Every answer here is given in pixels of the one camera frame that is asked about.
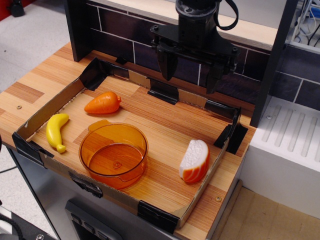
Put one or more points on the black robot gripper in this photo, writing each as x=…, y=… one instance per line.
x=216, y=50

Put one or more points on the orange plastic toy carrot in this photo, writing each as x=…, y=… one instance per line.
x=106, y=103

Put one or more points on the transparent orange plastic pot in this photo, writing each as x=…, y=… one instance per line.
x=114, y=154

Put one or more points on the taped cardboard fence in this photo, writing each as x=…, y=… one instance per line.
x=160, y=204

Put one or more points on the light wooden shelf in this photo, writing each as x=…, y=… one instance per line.
x=197, y=20

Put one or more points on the white orange toy sushi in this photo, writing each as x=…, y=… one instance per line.
x=195, y=162

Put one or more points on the white toy sink drainboard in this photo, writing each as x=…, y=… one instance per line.
x=283, y=159

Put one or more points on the yellow plastic toy banana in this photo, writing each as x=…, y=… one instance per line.
x=53, y=131

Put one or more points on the black toy oven front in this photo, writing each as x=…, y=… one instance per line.
x=92, y=222

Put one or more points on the dark grey right post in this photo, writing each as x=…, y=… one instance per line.
x=279, y=45

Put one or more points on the dark grey post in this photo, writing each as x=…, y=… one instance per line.
x=78, y=23
x=279, y=45

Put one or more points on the dark grey left post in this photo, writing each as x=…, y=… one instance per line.
x=78, y=23

